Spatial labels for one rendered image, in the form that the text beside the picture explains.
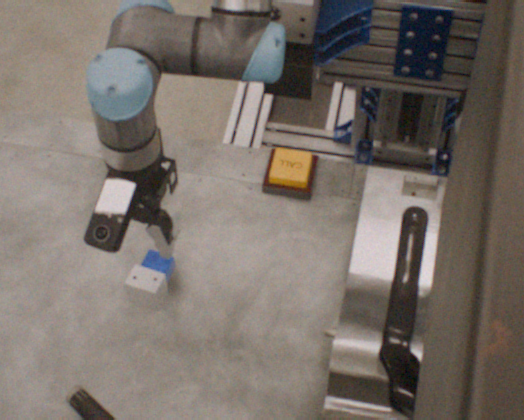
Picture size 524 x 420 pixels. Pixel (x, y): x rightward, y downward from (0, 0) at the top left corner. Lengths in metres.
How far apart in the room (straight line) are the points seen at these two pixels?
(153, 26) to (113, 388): 0.54
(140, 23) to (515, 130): 1.10
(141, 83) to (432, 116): 1.10
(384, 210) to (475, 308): 1.37
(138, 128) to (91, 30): 1.84
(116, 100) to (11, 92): 1.77
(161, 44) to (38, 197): 0.52
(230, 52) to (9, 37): 1.88
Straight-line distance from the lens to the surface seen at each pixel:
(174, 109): 2.90
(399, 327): 1.48
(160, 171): 1.44
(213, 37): 1.32
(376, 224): 1.60
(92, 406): 1.53
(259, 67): 1.32
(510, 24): 0.29
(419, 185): 1.67
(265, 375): 1.57
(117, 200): 1.39
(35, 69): 3.06
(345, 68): 2.01
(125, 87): 1.25
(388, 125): 2.29
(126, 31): 1.34
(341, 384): 1.45
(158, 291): 1.59
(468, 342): 0.24
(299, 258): 1.66
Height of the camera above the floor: 2.21
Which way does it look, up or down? 55 degrees down
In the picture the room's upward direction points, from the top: 1 degrees counter-clockwise
